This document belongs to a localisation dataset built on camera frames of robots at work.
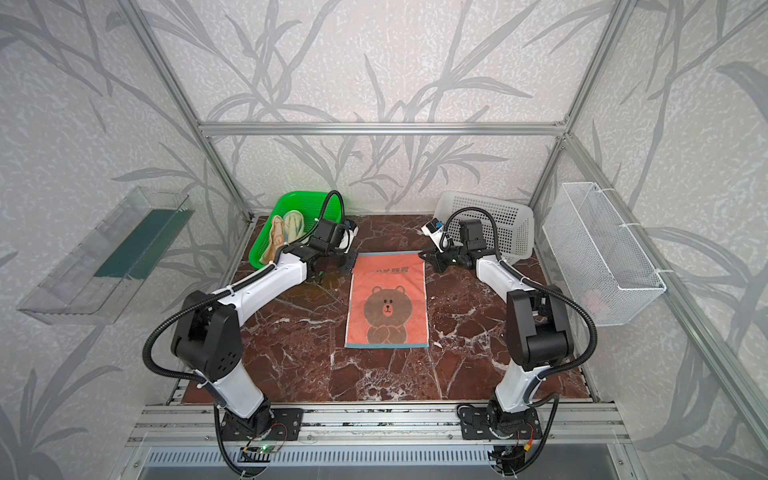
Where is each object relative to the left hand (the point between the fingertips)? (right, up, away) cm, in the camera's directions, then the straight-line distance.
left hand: (353, 247), depth 91 cm
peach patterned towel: (-29, +3, +12) cm, 32 cm away
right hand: (+22, +1, +1) cm, 22 cm away
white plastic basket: (+59, +10, +24) cm, 64 cm away
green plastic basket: (-20, +16, +23) cm, 34 cm away
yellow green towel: (-25, +9, +18) cm, 32 cm away
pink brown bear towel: (+10, -19, +5) cm, 22 cm away
